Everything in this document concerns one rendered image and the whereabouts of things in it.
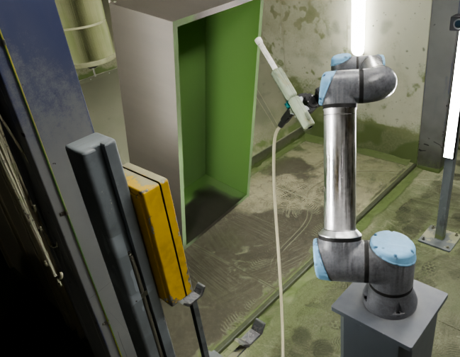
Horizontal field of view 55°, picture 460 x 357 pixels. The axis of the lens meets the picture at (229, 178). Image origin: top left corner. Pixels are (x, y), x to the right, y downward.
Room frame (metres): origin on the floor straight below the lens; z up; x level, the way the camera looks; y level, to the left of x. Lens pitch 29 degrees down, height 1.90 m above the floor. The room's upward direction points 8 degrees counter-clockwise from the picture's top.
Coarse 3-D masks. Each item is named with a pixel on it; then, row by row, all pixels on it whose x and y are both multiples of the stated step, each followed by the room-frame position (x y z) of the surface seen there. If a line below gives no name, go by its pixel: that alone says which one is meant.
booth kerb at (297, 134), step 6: (294, 132) 3.79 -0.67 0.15; (300, 132) 3.85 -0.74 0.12; (282, 138) 3.67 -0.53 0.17; (288, 138) 3.73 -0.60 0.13; (294, 138) 3.79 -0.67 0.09; (276, 144) 3.61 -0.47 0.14; (282, 144) 3.66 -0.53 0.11; (288, 144) 3.72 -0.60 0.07; (264, 150) 3.50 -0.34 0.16; (270, 150) 3.55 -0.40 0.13; (276, 150) 3.61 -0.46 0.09; (252, 156) 3.40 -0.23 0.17; (258, 156) 3.44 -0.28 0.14; (264, 156) 3.49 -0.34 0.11; (270, 156) 3.54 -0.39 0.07; (252, 162) 3.38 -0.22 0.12; (258, 162) 3.43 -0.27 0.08; (252, 168) 3.37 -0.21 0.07
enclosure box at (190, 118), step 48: (144, 0) 1.95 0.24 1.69; (192, 0) 1.96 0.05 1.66; (240, 0) 2.00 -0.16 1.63; (144, 48) 1.81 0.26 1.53; (192, 48) 2.33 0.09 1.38; (240, 48) 2.25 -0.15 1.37; (144, 96) 1.86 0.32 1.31; (192, 96) 2.36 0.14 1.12; (240, 96) 2.28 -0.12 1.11; (144, 144) 1.92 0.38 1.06; (192, 144) 2.40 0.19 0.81; (240, 144) 2.31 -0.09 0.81; (192, 192) 2.34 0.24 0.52; (240, 192) 2.33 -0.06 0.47; (192, 240) 1.91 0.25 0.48
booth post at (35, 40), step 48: (0, 0) 1.06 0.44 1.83; (48, 0) 1.13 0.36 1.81; (0, 48) 1.03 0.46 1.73; (48, 48) 1.10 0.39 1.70; (0, 96) 1.06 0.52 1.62; (48, 96) 1.08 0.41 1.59; (48, 144) 1.05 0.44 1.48; (48, 192) 1.02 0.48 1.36; (96, 240) 1.08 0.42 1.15; (96, 288) 1.04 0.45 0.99; (96, 336) 1.06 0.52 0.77
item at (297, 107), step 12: (264, 48) 2.01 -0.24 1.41; (276, 72) 1.91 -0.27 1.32; (276, 84) 1.91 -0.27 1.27; (288, 84) 1.87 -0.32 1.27; (288, 96) 1.83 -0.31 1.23; (288, 108) 1.85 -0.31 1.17; (300, 108) 1.78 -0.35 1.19; (288, 120) 1.89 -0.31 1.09; (300, 120) 1.76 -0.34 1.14; (312, 120) 1.75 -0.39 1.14
